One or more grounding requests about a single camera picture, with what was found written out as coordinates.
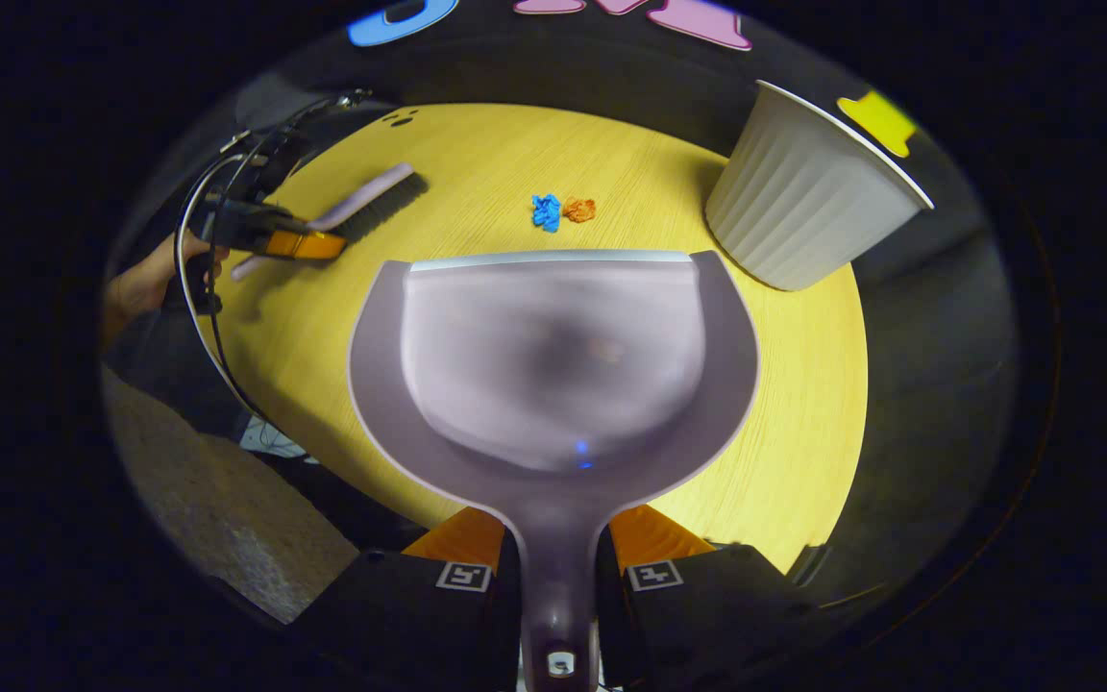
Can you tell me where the pale purple dustpan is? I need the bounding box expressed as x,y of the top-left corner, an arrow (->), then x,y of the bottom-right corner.
347,249 -> 762,692

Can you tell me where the person's white shoe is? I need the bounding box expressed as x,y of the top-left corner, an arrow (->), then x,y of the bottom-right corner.
239,418 -> 319,462

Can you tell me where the small pale purple broom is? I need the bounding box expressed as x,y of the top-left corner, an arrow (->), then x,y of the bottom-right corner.
230,161 -> 430,283

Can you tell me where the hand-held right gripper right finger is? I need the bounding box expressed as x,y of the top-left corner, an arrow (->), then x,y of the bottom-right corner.
595,504 -> 838,692

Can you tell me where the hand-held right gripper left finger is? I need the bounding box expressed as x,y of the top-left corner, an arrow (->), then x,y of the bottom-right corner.
284,506 -> 524,692

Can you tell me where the yellow wooden desktop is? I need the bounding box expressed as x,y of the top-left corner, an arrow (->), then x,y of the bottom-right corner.
193,103 -> 870,576

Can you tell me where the person's leg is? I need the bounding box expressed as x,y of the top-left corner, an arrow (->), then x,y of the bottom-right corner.
251,447 -> 425,554

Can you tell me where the white ribbed garbage bin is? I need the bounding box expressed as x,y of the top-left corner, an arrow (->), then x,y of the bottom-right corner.
704,80 -> 935,292

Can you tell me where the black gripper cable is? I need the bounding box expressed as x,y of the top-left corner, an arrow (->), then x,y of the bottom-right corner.
174,91 -> 372,424

